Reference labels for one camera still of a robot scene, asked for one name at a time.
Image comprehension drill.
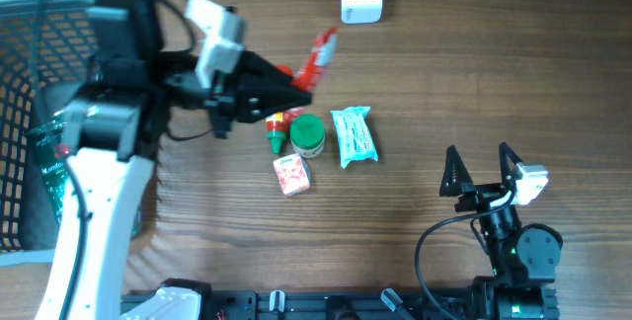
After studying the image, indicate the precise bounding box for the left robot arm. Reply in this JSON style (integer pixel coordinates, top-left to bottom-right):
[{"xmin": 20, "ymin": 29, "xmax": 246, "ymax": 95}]
[{"xmin": 37, "ymin": 0, "xmax": 312, "ymax": 319}]

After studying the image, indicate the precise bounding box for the red coffee stick sachet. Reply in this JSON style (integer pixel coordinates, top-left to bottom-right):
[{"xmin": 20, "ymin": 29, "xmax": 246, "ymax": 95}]
[{"xmin": 292, "ymin": 27, "xmax": 338, "ymax": 93}]

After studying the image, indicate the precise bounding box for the green lid jar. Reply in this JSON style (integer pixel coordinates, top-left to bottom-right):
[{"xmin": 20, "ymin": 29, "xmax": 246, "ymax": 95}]
[{"xmin": 290, "ymin": 115, "xmax": 326, "ymax": 158}]

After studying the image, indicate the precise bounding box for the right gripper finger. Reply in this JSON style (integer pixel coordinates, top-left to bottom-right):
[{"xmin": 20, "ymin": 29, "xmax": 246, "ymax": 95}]
[
  {"xmin": 499, "ymin": 142, "xmax": 522, "ymax": 187},
  {"xmin": 438, "ymin": 145, "xmax": 476, "ymax": 197}
]

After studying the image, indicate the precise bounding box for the grey plastic mesh basket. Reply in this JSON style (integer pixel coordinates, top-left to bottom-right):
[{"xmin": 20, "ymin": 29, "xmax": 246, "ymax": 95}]
[{"xmin": 1, "ymin": 0, "xmax": 96, "ymax": 268}]

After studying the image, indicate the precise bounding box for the red yellow sauce bottle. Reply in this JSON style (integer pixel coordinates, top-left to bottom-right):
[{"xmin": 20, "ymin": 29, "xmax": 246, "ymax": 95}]
[{"xmin": 265, "ymin": 64, "xmax": 295, "ymax": 156}]

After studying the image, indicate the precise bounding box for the green snack bag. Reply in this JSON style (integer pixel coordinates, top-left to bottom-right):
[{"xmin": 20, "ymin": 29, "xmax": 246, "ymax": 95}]
[{"xmin": 27, "ymin": 118, "xmax": 68, "ymax": 224}]

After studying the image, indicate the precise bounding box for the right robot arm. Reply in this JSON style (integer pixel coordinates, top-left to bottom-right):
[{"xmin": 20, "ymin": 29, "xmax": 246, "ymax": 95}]
[{"xmin": 439, "ymin": 143, "xmax": 563, "ymax": 320}]

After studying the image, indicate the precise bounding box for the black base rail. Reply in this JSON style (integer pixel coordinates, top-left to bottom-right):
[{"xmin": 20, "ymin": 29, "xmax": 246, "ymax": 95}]
[{"xmin": 119, "ymin": 278, "xmax": 562, "ymax": 320}]

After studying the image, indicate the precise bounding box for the teal tissue packet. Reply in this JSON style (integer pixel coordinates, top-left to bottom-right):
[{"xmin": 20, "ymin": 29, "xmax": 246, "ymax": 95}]
[{"xmin": 331, "ymin": 106, "xmax": 379, "ymax": 169}]

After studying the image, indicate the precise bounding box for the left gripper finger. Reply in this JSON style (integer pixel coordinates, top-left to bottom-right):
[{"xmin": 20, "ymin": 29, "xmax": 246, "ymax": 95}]
[
  {"xmin": 236, "ymin": 85, "xmax": 312, "ymax": 123},
  {"xmin": 237, "ymin": 50, "xmax": 293, "ymax": 91}
]

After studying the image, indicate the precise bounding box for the red white small box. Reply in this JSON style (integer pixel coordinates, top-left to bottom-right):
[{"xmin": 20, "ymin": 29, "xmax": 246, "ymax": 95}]
[{"xmin": 273, "ymin": 154, "xmax": 311, "ymax": 197}]

